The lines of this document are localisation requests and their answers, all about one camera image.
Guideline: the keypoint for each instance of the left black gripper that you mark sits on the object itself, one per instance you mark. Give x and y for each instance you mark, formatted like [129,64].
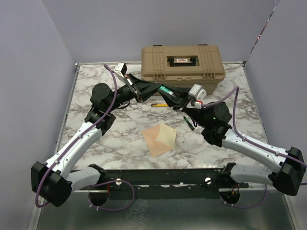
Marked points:
[144,89]

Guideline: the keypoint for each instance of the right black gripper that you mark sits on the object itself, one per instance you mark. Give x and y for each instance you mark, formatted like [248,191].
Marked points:
[176,102]

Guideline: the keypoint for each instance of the white green glue stick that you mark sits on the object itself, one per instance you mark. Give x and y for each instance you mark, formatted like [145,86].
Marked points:
[166,90]

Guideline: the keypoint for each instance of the peach paper envelope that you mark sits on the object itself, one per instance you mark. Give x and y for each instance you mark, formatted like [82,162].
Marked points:
[159,139]

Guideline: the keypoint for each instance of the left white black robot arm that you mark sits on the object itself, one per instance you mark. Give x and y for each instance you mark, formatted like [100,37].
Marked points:
[54,180]

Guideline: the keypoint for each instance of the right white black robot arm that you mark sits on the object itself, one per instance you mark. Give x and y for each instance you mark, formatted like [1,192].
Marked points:
[284,169]

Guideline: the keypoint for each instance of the yellow black pen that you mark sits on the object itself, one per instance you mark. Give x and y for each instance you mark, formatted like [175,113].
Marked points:
[159,105]

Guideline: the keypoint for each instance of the black green marker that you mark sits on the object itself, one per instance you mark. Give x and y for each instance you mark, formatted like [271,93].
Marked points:
[189,123]

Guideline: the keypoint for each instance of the tan plastic toolbox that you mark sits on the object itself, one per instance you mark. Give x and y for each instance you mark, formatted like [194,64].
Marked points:
[183,66]

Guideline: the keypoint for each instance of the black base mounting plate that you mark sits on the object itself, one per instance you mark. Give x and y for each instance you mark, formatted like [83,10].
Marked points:
[166,183]

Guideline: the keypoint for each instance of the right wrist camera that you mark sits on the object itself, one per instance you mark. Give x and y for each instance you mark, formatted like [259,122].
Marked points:
[197,94]

